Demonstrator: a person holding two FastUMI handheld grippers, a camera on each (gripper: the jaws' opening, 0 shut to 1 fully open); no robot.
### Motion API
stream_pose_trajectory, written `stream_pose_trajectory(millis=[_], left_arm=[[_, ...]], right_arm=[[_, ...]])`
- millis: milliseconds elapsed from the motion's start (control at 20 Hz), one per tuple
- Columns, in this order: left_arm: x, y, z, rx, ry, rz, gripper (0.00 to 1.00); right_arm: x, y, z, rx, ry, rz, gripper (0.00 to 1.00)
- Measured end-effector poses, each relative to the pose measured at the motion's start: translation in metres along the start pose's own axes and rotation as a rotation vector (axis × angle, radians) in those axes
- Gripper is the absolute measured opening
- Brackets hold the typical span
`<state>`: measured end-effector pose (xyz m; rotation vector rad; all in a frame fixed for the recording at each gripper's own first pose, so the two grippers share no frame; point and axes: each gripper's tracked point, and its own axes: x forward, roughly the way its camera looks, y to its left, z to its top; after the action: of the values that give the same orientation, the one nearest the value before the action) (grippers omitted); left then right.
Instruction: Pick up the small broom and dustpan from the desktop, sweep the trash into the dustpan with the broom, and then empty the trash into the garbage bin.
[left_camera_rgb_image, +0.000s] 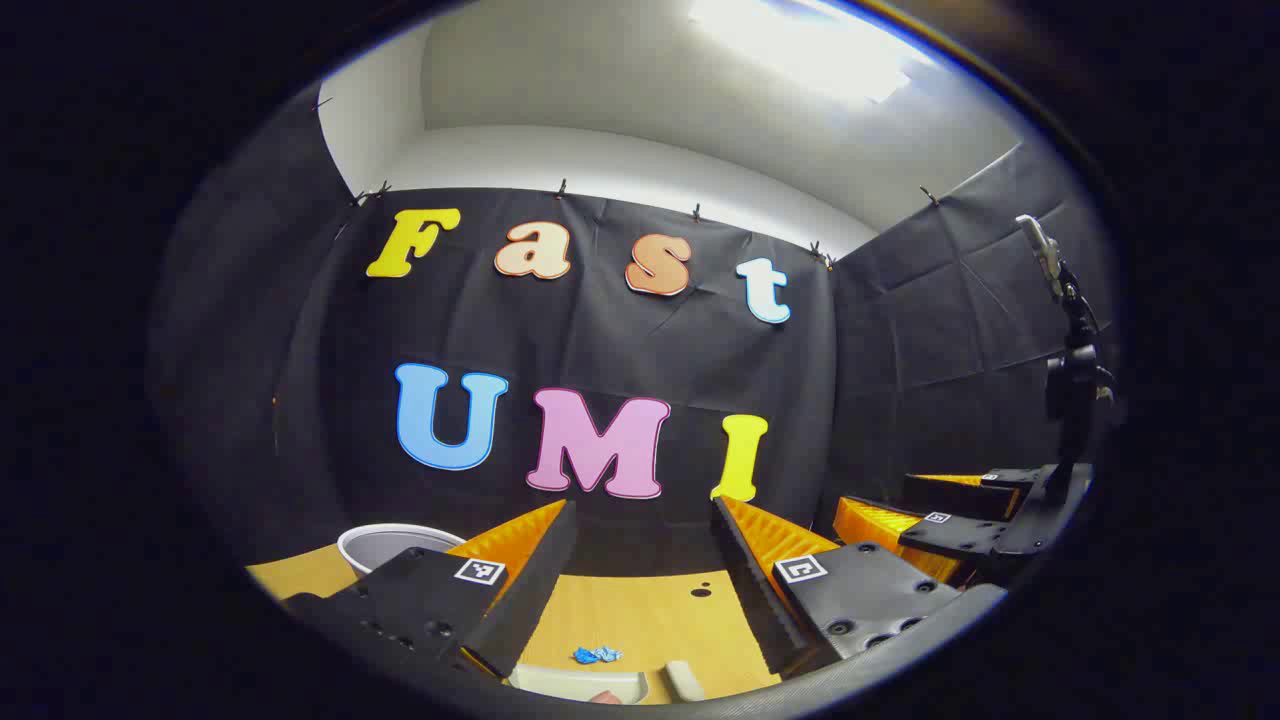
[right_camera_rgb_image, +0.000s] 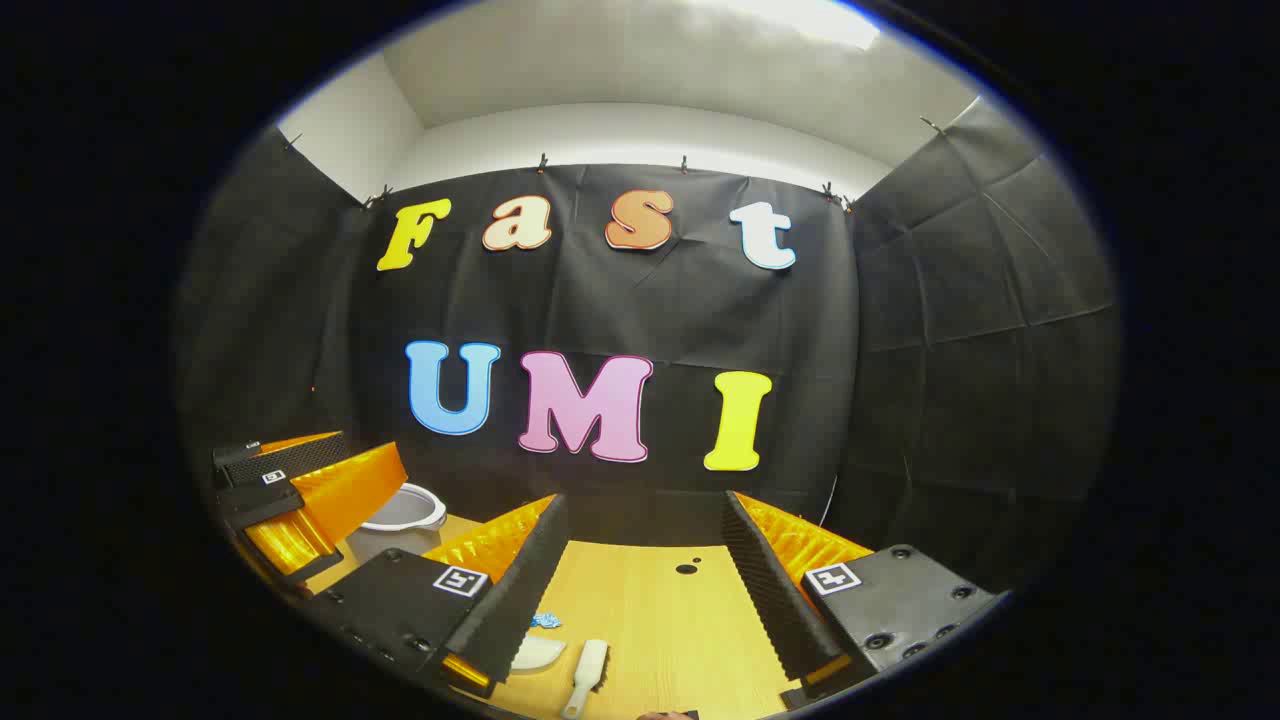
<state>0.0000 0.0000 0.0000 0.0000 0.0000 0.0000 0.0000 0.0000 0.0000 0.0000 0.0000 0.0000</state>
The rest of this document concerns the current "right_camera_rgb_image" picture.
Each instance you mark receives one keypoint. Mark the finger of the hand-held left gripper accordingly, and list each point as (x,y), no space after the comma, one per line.
(285,457)
(340,490)

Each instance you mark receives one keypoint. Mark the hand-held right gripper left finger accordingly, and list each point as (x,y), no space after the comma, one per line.
(530,590)

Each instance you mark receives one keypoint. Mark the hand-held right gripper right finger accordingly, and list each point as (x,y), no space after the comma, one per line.
(765,590)

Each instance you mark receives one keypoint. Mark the white plastic garbage bin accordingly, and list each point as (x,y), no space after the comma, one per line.
(400,512)

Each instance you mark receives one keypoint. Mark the grey plastic dustpan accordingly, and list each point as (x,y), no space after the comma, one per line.
(538,655)

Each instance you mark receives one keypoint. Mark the small grey broom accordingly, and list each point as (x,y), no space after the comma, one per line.
(590,665)

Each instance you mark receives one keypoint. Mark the wooden desktop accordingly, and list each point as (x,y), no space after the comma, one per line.
(660,620)

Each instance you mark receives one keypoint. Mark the black backdrop cloth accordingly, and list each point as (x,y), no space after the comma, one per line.
(680,310)

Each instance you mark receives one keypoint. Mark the row of black cloth clips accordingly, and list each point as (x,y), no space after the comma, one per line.
(543,162)

